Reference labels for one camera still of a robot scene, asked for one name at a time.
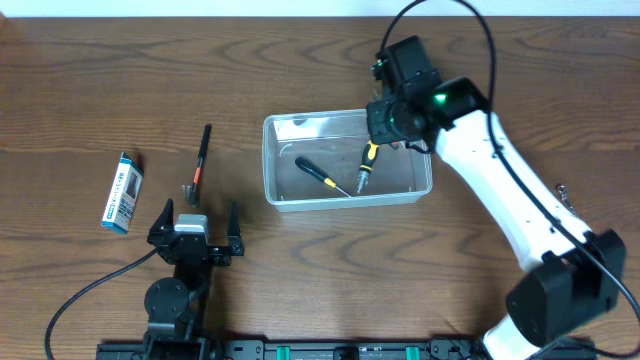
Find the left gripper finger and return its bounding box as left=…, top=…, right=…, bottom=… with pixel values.
left=149, top=198, right=174, bottom=236
left=227, top=202, right=242, bottom=246

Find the black slim screwdriver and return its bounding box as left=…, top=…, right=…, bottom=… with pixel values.
left=295, top=156, right=351, bottom=197

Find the silver combination wrench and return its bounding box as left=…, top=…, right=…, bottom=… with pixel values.
left=555, top=184, right=578, bottom=216

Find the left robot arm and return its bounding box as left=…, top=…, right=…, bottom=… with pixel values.
left=141, top=199, right=245, bottom=360

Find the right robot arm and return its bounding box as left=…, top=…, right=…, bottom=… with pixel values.
left=366, top=36, right=626, bottom=359

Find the clear plastic container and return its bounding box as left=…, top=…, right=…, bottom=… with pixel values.
left=262, top=109, right=433, bottom=212

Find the small black claw hammer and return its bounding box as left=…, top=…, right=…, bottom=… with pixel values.
left=182, top=124, right=212, bottom=208

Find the white and blue box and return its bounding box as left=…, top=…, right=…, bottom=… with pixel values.
left=101, top=152, right=144, bottom=234

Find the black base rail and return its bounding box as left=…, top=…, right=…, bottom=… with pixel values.
left=95, top=338, right=598, bottom=360

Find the left black cable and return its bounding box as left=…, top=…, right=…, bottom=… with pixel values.
left=44, top=247, right=164, bottom=360

